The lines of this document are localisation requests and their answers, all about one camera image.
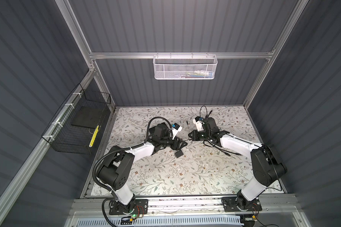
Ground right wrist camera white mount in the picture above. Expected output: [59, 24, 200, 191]
[192, 116, 204, 131]

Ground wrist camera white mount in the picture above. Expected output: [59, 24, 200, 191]
[171, 123, 182, 139]
[192, 116, 204, 131]

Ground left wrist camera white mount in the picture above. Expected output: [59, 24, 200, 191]
[171, 123, 182, 139]

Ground black USB splitter cable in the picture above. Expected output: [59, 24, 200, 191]
[199, 105, 242, 157]

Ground black foam pad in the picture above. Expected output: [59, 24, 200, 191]
[71, 107, 102, 129]

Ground white ventilated cable duct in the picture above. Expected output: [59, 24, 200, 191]
[75, 215, 244, 227]

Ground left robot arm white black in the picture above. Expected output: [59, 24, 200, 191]
[92, 117, 187, 206]

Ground white wire mesh basket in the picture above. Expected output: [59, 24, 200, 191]
[153, 55, 218, 80]

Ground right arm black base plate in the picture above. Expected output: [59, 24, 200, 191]
[221, 197, 262, 212]

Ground black wire basket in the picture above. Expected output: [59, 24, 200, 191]
[42, 86, 112, 155]

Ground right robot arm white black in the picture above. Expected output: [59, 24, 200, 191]
[188, 116, 288, 210]

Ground black power adapter with cable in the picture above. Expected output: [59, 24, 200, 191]
[173, 132, 188, 158]

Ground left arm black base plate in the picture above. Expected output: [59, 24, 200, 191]
[109, 199, 149, 215]

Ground markers in white basket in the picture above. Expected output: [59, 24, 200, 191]
[178, 70, 214, 79]

